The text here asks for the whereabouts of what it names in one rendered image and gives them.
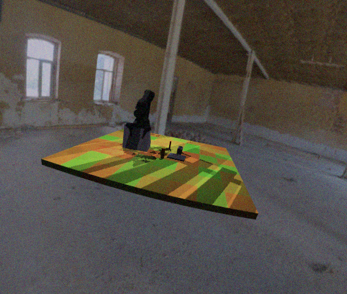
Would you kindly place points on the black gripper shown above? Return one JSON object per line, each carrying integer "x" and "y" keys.
{"x": 146, "y": 128}

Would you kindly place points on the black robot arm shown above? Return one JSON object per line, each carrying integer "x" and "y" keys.
{"x": 143, "y": 109}

